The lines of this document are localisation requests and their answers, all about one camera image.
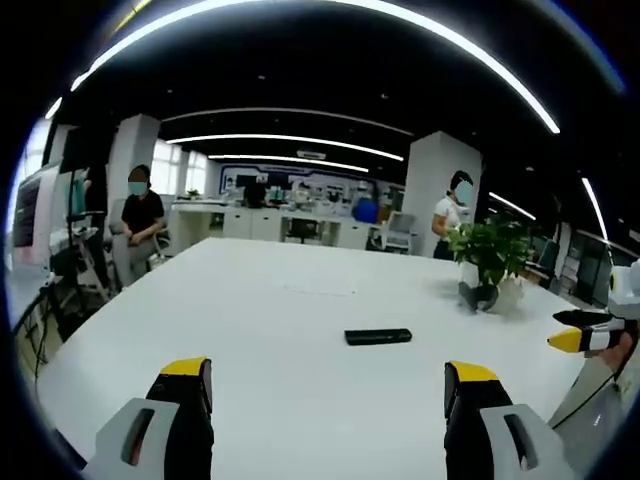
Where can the black curved object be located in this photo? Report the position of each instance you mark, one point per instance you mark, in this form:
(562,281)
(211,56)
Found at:
(477,296)

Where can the blue water barrel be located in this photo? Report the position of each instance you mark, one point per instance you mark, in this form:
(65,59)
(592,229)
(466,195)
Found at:
(365,209)

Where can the white office chair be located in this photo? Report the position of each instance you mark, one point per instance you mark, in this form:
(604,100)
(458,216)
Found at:
(400,231)

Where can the white office counter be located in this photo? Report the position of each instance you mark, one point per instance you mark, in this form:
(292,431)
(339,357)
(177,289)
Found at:
(270,220)

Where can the black remote control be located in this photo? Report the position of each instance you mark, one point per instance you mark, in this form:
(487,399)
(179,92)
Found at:
(378,336)

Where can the monitor screen on stand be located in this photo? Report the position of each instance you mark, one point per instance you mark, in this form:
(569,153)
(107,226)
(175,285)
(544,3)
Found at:
(31,210)

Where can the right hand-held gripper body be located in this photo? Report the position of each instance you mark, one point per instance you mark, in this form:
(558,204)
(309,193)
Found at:
(626,295)

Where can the black office chair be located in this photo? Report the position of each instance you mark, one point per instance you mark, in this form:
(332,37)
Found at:
(302,231)

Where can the black tripod stand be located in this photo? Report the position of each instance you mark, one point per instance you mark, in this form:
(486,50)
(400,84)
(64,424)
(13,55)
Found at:
(82,235)

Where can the green potted plant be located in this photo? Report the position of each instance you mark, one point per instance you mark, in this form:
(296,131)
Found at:
(492,260)

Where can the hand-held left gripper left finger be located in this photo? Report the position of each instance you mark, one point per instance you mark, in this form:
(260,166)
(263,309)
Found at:
(165,420)

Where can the person's right hand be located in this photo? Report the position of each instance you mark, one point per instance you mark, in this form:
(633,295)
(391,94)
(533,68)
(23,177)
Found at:
(617,352)

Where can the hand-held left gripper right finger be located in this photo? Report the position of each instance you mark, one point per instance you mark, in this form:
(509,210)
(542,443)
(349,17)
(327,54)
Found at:
(490,425)

